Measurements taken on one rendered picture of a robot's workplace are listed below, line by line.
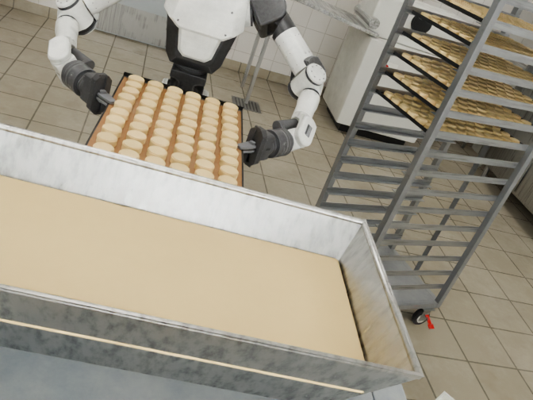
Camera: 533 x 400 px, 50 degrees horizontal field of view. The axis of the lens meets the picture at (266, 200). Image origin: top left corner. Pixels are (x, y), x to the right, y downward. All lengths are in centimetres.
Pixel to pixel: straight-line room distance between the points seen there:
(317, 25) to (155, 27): 155
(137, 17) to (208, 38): 368
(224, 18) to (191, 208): 129
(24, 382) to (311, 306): 32
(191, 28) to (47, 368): 151
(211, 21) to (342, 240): 130
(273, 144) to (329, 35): 416
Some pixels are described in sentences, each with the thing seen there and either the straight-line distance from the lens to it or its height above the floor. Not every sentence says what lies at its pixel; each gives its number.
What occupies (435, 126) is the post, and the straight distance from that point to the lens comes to 231.
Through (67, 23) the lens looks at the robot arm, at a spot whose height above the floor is 109.
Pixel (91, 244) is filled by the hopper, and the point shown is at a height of 127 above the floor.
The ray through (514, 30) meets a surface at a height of 150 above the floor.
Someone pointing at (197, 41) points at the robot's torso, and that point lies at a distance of 203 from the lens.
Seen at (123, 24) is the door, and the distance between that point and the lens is 571.
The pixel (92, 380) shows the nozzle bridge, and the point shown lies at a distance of 66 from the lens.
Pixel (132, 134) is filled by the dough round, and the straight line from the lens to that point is 151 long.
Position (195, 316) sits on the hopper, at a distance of 63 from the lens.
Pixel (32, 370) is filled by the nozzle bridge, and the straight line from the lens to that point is 66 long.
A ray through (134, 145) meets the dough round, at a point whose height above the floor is 103.
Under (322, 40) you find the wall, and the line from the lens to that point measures 583.
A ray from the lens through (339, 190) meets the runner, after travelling 286.
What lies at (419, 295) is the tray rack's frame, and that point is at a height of 15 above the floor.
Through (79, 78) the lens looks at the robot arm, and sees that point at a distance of 178.
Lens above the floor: 168
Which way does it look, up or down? 28 degrees down
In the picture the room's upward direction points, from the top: 21 degrees clockwise
